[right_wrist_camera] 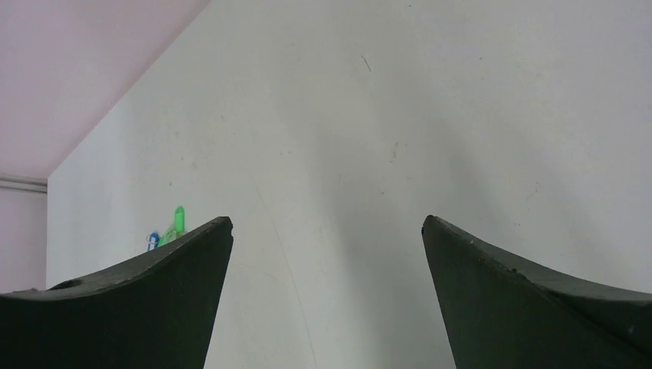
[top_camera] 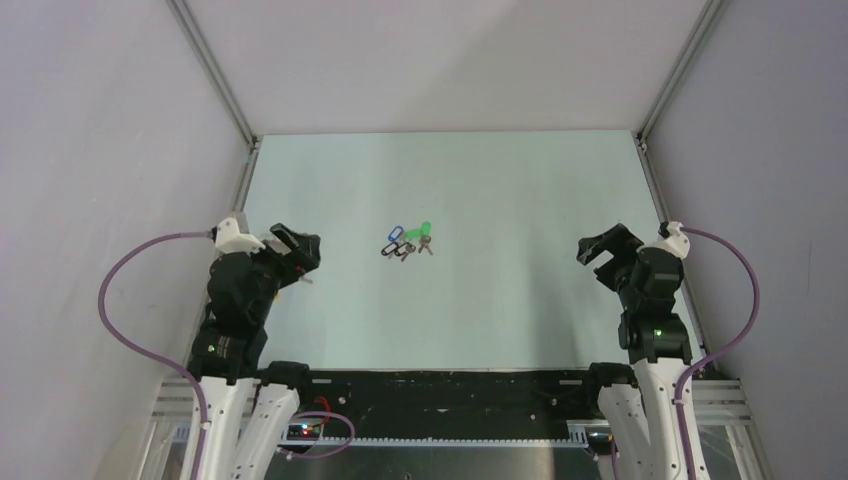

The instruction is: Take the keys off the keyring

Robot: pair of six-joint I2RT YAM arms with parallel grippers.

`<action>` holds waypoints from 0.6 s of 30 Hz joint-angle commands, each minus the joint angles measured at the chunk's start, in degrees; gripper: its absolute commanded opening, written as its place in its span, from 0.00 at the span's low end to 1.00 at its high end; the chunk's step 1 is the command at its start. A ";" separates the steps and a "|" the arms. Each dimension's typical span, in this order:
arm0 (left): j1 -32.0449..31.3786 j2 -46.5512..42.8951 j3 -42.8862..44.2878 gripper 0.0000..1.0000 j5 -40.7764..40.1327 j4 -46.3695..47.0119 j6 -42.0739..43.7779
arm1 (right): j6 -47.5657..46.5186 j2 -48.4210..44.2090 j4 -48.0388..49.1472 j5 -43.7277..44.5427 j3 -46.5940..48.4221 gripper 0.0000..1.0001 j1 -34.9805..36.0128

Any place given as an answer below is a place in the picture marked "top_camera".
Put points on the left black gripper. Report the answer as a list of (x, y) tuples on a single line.
[(303, 257)]

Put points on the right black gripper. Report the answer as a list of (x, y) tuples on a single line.
[(618, 241)]

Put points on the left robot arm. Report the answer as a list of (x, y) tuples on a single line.
[(241, 409)]

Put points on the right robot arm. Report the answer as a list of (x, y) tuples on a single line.
[(648, 401)]

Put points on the brass keys on table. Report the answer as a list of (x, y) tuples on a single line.
[(425, 245)]

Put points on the blue key tag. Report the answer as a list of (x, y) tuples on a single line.
[(396, 234)]

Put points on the green key tag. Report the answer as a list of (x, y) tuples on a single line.
[(424, 230)]

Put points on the left controller board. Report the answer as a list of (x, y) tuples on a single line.
[(303, 432)]

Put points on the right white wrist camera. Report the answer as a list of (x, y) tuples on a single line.
[(673, 239)]

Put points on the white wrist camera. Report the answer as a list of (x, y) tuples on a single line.
[(673, 239), (232, 235)]

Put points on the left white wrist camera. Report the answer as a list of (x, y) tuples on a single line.
[(232, 235)]

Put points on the left aluminium frame post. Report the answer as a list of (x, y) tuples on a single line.
[(197, 41)]

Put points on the aluminium frame post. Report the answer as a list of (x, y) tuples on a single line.
[(197, 41), (696, 40)]

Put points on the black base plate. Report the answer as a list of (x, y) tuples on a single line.
[(452, 405)]

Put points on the right aluminium frame post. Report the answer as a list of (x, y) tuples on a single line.
[(696, 40)]

